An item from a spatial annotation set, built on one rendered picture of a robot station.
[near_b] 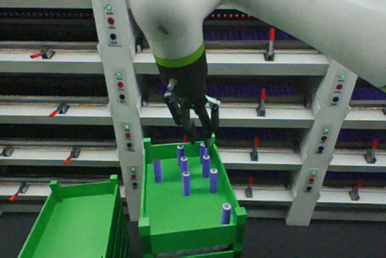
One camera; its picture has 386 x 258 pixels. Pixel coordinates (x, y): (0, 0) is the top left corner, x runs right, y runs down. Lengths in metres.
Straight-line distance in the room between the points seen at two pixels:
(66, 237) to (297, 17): 0.75
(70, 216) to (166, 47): 0.63
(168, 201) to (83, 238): 0.29
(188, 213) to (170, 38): 0.38
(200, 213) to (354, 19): 0.45
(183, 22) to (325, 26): 0.19
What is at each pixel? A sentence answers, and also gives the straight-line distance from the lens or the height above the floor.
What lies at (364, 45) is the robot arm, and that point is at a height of 0.86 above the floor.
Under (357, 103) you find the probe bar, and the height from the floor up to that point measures 0.57.
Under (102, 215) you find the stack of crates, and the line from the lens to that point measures 0.86.
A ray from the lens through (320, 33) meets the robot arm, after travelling 0.41.
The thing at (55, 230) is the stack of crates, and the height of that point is 0.32.
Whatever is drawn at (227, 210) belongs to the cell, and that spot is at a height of 0.54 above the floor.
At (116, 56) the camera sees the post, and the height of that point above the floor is 0.74.
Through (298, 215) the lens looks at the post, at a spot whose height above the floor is 0.06.
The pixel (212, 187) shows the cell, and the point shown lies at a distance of 0.64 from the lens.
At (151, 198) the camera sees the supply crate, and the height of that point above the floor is 0.48.
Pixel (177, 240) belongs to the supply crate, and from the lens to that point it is 0.53.
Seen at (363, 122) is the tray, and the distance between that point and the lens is 1.05.
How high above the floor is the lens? 0.93
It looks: 30 degrees down
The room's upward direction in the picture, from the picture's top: straight up
